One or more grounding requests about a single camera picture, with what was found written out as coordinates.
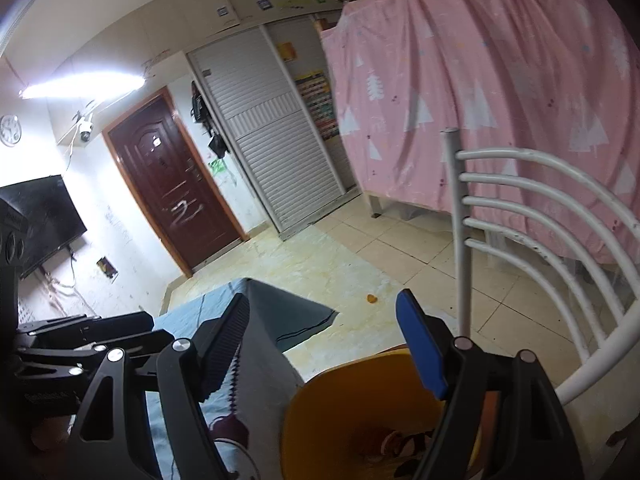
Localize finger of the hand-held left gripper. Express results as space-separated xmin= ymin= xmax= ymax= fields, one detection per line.
xmin=16 ymin=329 xmax=175 ymax=391
xmin=16 ymin=311 xmax=155 ymax=345

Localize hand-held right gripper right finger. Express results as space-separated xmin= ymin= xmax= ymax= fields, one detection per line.
xmin=395 ymin=289 xmax=586 ymax=480

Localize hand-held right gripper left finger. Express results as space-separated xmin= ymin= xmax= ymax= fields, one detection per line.
xmin=65 ymin=292 xmax=251 ymax=480

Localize yellow plastic bucket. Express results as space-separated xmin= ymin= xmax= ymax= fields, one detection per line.
xmin=281 ymin=350 xmax=501 ymax=480

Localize blue grey tablecloth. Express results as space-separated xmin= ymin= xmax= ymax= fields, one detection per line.
xmin=145 ymin=277 xmax=341 ymax=480

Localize black flat television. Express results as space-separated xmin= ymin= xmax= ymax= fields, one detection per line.
xmin=0 ymin=175 xmax=88 ymax=278

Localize white metal chair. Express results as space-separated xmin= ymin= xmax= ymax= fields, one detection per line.
xmin=372 ymin=129 xmax=640 ymax=466

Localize toys inside bucket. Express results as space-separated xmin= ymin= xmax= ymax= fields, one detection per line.
xmin=379 ymin=430 xmax=408 ymax=457

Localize dark red door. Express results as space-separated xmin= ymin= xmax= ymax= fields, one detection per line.
xmin=102 ymin=86 xmax=251 ymax=278

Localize fluorescent tube light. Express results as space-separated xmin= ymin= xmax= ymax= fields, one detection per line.
xmin=19 ymin=71 xmax=147 ymax=100

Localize grey slatted sliding door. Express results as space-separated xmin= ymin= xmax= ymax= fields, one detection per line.
xmin=186 ymin=25 xmax=347 ymax=241

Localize black hanging bag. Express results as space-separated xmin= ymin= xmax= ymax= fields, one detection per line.
xmin=191 ymin=81 xmax=211 ymax=123

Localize pink tree-print bed curtain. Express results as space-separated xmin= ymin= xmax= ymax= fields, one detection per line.
xmin=320 ymin=0 xmax=640 ymax=266

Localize cream overhead cabinets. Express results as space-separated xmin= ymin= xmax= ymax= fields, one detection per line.
xmin=140 ymin=0 xmax=351 ymax=68

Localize white wall cables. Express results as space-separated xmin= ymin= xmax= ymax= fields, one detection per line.
xmin=42 ymin=255 xmax=101 ymax=318

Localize white wall clock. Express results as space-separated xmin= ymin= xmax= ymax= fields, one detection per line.
xmin=0 ymin=114 xmax=23 ymax=147

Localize white security camera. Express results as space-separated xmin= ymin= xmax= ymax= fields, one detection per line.
xmin=75 ymin=115 xmax=97 ymax=144

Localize colourful wall chart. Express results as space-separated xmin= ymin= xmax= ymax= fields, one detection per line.
xmin=295 ymin=72 xmax=341 ymax=141

